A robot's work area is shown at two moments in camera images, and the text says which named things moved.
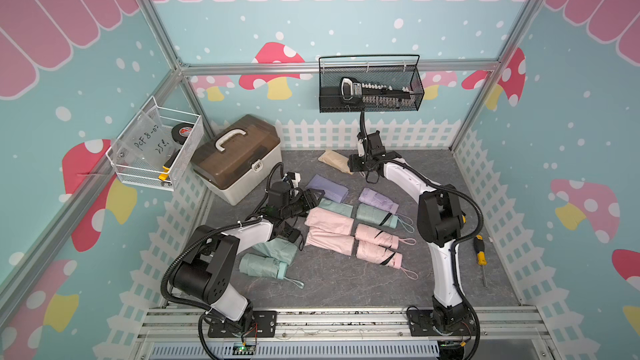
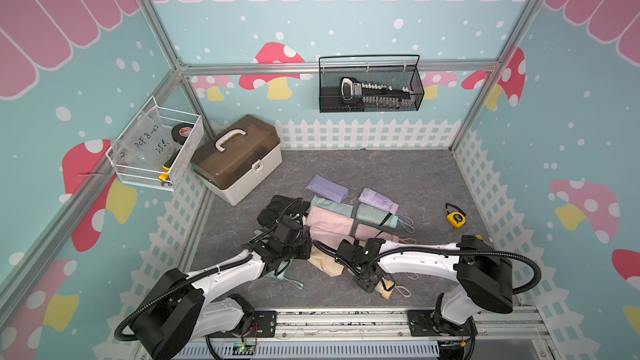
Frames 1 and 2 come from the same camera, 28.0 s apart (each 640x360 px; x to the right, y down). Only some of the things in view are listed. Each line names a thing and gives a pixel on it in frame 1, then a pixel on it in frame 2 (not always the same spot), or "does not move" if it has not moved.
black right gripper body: x=359 y=163 to x=362 y=282
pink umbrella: x=322 y=219 does not move
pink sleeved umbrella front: x=378 y=237 does not move
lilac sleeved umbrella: x=371 y=197 does not move
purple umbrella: x=332 y=190 does not move
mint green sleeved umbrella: x=378 y=216 does not move
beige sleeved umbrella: x=336 y=160 to x=384 y=287
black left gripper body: x=297 y=205 to x=298 y=250
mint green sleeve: x=338 y=207 does not move
